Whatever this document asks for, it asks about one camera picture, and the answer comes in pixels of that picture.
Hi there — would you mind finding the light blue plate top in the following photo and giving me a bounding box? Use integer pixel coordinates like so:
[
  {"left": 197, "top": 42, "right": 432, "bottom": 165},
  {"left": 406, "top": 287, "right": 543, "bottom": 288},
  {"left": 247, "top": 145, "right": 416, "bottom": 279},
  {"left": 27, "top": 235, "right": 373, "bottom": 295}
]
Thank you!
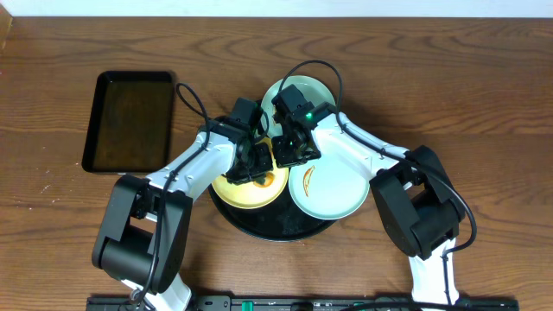
[{"left": 261, "top": 75, "right": 335, "bottom": 138}]

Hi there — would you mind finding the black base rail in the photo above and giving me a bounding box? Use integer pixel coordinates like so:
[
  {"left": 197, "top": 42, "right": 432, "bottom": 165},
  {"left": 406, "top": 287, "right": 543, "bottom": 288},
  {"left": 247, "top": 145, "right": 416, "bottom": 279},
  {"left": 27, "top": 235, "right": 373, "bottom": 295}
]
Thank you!
[{"left": 85, "top": 294, "right": 520, "bottom": 311}]

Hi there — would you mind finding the light blue plate right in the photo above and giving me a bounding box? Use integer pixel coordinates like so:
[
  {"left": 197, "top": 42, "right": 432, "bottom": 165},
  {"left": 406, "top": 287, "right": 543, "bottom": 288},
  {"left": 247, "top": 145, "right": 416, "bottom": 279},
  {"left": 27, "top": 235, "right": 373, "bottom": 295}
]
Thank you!
[{"left": 289, "top": 157, "right": 370, "bottom": 220}]

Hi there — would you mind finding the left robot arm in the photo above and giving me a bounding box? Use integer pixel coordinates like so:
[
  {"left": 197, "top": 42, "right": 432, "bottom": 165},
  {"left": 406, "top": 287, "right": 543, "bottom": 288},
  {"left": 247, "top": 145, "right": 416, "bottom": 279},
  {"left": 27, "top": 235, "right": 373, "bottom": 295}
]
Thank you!
[{"left": 92, "top": 117, "right": 272, "bottom": 310}]

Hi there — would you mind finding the yellow plate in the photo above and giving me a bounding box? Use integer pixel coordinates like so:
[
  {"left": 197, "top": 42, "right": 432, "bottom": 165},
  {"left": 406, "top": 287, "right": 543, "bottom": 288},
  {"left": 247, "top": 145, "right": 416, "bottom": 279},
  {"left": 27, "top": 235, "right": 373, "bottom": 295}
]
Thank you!
[{"left": 211, "top": 162, "right": 289, "bottom": 209}]

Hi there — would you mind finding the green and orange sponge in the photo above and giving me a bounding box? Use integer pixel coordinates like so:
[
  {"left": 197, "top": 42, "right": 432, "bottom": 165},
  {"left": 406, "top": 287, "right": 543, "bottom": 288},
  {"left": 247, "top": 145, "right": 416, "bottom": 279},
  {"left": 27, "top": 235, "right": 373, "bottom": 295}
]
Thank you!
[{"left": 253, "top": 172, "right": 275, "bottom": 188}]

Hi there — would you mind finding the round black serving tray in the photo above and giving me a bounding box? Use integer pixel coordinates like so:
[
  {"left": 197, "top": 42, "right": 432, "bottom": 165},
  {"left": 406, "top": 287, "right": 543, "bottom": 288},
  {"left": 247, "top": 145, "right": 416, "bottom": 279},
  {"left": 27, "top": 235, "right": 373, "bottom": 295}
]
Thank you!
[{"left": 208, "top": 182, "right": 334, "bottom": 242}]

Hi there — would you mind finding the black rectangular water tray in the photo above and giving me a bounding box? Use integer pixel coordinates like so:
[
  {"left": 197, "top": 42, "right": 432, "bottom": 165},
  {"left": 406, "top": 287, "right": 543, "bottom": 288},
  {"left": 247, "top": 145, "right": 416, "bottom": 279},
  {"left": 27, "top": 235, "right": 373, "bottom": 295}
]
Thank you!
[{"left": 81, "top": 71, "right": 175, "bottom": 174}]

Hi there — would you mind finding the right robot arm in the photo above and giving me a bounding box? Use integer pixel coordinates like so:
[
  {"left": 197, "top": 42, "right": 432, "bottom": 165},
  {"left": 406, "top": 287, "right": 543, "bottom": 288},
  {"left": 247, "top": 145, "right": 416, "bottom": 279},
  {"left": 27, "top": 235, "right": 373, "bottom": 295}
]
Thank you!
[{"left": 271, "top": 102, "right": 467, "bottom": 305}]

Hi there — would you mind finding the light blue plate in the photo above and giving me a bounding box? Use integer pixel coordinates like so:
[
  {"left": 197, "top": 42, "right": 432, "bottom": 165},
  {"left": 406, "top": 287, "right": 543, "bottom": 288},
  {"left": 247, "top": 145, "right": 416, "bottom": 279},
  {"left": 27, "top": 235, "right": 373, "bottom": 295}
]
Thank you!
[
  {"left": 261, "top": 75, "right": 335, "bottom": 138},
  {"left": 289, "top": 157, "right": 370, "bottom": 220}
]

